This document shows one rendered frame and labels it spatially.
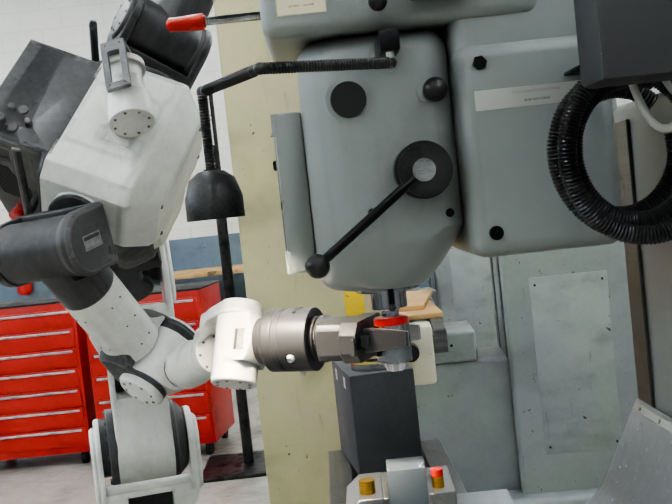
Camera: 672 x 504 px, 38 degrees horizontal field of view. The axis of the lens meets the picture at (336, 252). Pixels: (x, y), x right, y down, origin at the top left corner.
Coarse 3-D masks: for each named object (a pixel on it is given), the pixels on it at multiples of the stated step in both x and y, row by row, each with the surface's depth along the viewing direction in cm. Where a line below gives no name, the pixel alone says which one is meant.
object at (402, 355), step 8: (384, 328) 129; (392, 328) 129; (400, 328) 129; (408, 328) 130; (384, 352) 129; (392, 352) 129; (400, 352) 129; (408, 352) 130; (384, 360) 130; (392, 360) 129; (400, 360) 129; (408, 360) 130
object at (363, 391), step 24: (336, 384) 195; (360, 384) 177; (384, 384) 178; (408, 384) 178; (360, 408) 177; (384, 408) 178; (408, 408) 178; (360, 432) 177; (384, 432) 178; (408, 432) 179; (360, 456) 177; (384, 456) 178; (408, 456) 179
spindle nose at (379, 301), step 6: (372, 294) 130; (378, 294) 129; (384, 294) 129; (396, 294) 129; (402, 294) 129; (372, 300) 130; (378, 300) 129; (384, 300) 129; (396, 300) 129; (402, 300) 129; (372, 306) 130; (378, 306) 129; (384, 306) 129; (396, 306) 129; (402, 306) 129
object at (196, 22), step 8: (184, 16) 138; (192, 16) 138; (200, 16) 137; (216, 16) 138; (224, 16) 138; (232, 16) 138; (240, 16) 138; (248, 16) 138; (256, 16) 138; (168, 24) 137; (176, 24) 137; (184, 24) 137; (192, 24) 137; (200, 24) 137; (208, 24) 138; (216, 24) 138
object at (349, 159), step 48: (336, 48) 120; (432, 48) 120; (336, 96) 119; (384, 96) 120; (336, 144) 120; (384, 144) 120; (336, 192) 121; (384, 192) 120; (336, 240) 122; (384, 240) 121; (432, 240) 122; (336, 288) 127; (384, 288) 125
